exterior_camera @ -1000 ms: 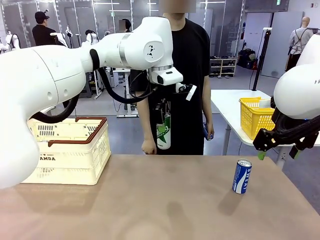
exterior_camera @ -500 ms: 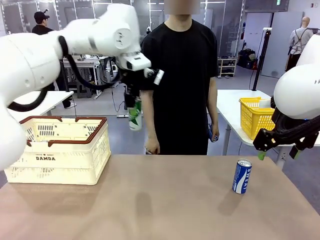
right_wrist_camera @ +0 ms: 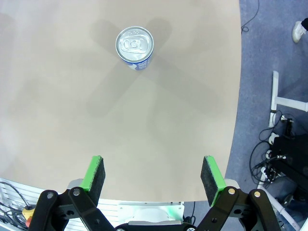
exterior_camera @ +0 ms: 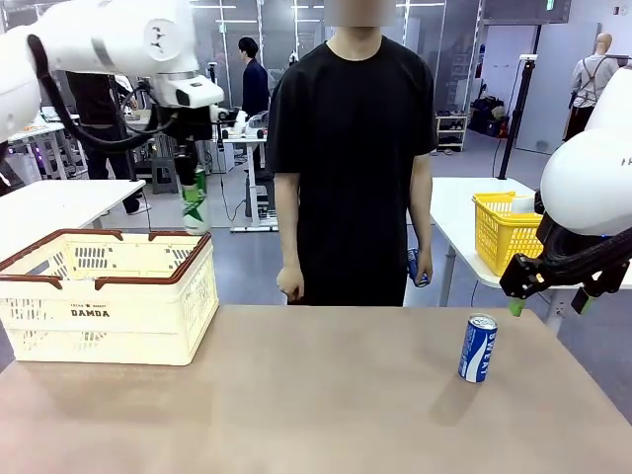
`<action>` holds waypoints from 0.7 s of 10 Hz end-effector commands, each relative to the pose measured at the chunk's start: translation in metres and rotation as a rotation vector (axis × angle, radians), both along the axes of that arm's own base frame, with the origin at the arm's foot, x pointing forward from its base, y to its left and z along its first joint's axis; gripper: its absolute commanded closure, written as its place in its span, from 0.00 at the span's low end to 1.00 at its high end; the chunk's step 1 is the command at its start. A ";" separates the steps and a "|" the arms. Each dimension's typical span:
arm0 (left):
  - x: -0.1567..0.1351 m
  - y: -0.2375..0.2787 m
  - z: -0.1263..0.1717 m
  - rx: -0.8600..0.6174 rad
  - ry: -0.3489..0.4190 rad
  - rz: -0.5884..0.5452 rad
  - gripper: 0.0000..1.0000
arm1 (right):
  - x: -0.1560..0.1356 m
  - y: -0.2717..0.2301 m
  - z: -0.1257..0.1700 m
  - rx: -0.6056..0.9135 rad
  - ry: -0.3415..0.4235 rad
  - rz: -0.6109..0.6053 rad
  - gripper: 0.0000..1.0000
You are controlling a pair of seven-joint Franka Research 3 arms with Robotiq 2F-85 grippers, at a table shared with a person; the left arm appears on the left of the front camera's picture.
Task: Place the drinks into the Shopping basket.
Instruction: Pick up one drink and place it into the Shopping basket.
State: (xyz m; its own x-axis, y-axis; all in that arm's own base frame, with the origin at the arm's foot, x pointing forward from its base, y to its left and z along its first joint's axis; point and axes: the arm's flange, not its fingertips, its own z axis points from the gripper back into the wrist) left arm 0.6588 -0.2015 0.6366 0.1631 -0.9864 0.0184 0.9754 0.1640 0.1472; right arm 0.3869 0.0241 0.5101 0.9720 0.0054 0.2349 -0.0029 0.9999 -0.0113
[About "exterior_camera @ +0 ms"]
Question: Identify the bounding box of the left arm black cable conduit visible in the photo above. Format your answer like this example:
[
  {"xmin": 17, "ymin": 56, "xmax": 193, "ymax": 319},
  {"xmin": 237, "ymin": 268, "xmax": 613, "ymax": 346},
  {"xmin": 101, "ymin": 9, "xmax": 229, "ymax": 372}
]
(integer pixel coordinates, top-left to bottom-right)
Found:
[{"xmin": 27, "ymin": 34, "xmax": 179, "ymax": 152}]

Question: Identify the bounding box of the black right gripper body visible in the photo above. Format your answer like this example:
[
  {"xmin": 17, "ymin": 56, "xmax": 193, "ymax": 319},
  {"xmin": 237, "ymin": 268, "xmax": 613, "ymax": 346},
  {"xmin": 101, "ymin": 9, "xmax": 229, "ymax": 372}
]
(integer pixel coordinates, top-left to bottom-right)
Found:
[{"xmin": 535, "ymin": 211, "xmax": 601, "ymax": 285}]

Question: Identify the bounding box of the blue Pocari Sweat can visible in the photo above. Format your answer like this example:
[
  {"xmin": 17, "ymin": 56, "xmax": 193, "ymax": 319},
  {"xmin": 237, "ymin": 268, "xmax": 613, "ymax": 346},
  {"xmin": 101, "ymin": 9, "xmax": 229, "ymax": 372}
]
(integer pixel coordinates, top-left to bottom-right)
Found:
[
  {"xmin": 457, "ymin": 313, "xmax": 499, "ymax": 385},
  {"xmin": 405, "ymin": 246, "xmax": 431, "ymax": 288}
]

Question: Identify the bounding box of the white lab desk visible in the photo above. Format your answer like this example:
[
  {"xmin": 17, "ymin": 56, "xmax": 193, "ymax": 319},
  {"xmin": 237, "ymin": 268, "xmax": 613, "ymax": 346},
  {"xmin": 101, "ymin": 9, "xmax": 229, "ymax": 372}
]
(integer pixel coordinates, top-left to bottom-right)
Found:
[{"xmin": 216, "ymin": 120, "xmax": 277, "ymax": 233}]

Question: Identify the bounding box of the grey step stool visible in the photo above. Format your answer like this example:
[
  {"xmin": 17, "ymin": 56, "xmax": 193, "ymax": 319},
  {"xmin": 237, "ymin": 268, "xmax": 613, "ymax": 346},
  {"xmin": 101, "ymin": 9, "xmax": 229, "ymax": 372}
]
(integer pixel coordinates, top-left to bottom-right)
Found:
[{"xmin": 150, "ymin": 156, "xmax": 183, "ymax": 196}]

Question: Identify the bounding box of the white metal stand leg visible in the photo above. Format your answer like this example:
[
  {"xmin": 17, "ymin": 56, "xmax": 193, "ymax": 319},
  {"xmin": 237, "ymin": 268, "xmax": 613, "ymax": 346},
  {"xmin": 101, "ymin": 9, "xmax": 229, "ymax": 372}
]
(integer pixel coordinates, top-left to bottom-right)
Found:
[{"xmin": 428, "ymin": 176, "xmax": 632, "ymax": 337}]

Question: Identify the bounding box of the person in navy jacket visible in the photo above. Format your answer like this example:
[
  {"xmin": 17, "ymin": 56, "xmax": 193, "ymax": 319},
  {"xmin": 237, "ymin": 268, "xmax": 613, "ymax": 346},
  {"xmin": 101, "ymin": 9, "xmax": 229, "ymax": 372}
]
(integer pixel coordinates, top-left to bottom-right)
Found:
[{"xmin": 238, "ymin": 35, "xmax": 272, "ymax": 119}]

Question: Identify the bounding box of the thin left wrist cable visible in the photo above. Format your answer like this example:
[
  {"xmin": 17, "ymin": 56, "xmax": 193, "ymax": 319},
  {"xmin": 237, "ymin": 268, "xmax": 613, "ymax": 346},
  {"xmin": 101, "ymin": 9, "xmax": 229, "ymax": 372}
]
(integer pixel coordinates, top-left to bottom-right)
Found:
[{"xmin": 118, "ymin": 81, "xmax": 177, "ymax": 134}]

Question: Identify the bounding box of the person's right hand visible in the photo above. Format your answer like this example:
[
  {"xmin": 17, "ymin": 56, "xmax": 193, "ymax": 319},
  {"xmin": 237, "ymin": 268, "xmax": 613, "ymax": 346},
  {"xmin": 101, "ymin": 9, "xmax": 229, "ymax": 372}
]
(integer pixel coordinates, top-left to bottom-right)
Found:
[{"xmin": 275, "ymin": 266, "xmax": 306, "ymax": 301}]

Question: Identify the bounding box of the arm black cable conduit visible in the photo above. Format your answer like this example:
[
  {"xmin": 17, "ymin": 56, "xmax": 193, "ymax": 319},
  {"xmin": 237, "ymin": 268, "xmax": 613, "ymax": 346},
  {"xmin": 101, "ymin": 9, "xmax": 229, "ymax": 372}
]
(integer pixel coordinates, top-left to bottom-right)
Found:
[
  {"xmin": 540, "ymin": 224, "xmax": 632, "ymax": 290},
  {"xmin": 27, "ymin": 34, "xmax": 179, "ymax": 152}
]

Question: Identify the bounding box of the person in black t-shirt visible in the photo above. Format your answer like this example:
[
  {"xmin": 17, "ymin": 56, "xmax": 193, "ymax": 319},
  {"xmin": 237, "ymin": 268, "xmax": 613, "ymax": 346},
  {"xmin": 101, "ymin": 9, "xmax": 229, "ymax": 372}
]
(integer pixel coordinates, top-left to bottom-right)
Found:
[{"xmin": 265, "ymin": 0, "xmax": 438, "ymax": 308}]

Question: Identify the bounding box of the black stool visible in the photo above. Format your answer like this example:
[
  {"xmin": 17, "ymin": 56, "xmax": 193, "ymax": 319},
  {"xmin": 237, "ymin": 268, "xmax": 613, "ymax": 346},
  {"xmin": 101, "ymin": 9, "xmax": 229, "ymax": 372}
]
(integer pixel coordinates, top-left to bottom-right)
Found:
[{"xmin": 242, "ymin": 167, "xmax": 277, "ymax": 221}]

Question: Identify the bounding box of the pile of dark bags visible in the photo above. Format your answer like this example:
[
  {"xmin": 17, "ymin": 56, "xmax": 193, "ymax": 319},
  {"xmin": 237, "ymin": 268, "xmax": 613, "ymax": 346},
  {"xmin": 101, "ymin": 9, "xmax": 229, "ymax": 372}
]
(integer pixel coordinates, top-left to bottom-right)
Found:
[{"xmin": 468, "ymin": 96, "xmax": 510, "ymax": 138}]

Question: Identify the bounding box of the person's right forearm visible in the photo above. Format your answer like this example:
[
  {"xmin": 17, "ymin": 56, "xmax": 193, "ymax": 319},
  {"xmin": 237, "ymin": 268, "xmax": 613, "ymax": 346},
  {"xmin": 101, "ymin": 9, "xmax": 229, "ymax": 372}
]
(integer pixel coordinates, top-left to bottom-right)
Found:
[{"xmin": 274, "ymin": 172, "xmax": 305, "ymax": 272}]

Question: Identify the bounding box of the dark hanging screen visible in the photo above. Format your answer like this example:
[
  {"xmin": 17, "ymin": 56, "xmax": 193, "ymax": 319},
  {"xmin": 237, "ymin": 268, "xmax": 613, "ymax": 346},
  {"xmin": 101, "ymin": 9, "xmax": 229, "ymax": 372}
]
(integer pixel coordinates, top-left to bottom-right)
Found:
[{"xmin": 481, "ymin": 0, "xmax": 574, "ymax": 25}]

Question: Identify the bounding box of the mannequin with apron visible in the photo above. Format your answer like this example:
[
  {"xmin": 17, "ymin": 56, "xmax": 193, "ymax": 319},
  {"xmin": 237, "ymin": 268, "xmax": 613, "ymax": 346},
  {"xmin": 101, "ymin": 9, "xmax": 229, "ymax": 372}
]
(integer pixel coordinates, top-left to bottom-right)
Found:
[{"xmin": 562, "ymin": 32, "xmax": 621, "ymax": 142}]

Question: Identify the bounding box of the person in black cap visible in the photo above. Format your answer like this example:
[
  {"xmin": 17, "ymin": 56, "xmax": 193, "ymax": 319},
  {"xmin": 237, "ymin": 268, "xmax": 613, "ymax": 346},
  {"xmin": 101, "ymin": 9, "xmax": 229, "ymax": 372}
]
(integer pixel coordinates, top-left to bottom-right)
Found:
[{"xmin": 63, "ymin": 71, "xmax": 149, "ymax": 216}]

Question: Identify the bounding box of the white shoe rack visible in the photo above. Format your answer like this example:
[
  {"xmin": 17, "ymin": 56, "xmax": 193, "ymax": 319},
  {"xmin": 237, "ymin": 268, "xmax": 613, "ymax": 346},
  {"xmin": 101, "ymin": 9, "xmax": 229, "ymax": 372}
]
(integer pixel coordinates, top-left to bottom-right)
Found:
[{"xmin": 434, "ymin": 113, "xmax": 468, "ymax": 153}]

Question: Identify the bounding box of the white side table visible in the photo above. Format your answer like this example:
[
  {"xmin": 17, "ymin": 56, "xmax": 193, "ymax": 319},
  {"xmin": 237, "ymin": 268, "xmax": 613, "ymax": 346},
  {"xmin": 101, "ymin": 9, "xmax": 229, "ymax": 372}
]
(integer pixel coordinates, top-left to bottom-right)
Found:
[{"xmin": 0, "ymin": 178, "xmax": 148, "ymax": 248}]

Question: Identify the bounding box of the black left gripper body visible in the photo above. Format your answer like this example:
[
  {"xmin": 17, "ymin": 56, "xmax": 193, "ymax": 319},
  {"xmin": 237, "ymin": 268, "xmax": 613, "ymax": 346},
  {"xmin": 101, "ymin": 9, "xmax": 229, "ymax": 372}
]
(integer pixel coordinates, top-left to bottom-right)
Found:
[{"xmin": 165, "ymin": 104, "xmax": 216, "ymax": 148}]

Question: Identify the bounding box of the person's left hand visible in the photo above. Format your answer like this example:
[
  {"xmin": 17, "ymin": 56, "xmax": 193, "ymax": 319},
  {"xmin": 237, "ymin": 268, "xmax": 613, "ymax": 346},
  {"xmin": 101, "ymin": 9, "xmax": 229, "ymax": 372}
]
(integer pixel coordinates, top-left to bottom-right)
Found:
[{"xmin": 411, "ymin": 246, "xmax": 436, "ymax": 288}]

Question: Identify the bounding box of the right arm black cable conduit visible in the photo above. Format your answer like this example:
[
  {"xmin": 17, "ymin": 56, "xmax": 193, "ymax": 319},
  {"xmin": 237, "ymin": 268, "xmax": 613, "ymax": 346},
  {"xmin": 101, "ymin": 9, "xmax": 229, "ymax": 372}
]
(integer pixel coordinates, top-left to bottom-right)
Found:
[{"xmin": 540, "ymin": 224, "xmax": 632, "ymax": 290}]

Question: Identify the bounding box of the cream basket with brown rim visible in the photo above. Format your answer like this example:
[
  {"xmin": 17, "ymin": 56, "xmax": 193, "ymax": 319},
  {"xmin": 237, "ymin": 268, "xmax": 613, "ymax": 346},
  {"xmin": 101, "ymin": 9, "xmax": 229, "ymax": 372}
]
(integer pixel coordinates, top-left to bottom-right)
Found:
[{"xmin": 0, "ymin": 228, "xmax": 221, "ymax": 367}]

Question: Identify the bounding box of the green star drink can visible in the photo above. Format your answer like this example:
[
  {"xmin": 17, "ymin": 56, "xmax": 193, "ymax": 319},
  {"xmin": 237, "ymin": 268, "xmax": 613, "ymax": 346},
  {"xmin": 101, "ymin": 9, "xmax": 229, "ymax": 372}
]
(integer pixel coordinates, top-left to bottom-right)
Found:
[{"xmin": 180, "ymin": 167, "xmax": 211, "ymax": 237}]

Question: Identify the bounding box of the large yellow plastic basket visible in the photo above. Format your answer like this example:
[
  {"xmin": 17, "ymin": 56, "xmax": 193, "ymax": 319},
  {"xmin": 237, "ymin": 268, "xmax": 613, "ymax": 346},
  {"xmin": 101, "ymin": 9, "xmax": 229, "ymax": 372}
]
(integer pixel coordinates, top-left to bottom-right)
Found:
[{"xmin": 472, "ymin": 191, "xmax": 547, "ymax": 277}]

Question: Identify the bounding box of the person's left forearm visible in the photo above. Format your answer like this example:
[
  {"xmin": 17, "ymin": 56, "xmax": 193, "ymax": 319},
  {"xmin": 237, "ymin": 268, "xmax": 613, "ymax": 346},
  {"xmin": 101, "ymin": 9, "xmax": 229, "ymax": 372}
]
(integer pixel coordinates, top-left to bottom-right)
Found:
[{"xmin": 405, "ymin": 155, "xmax": 435, "ymax": 253}]

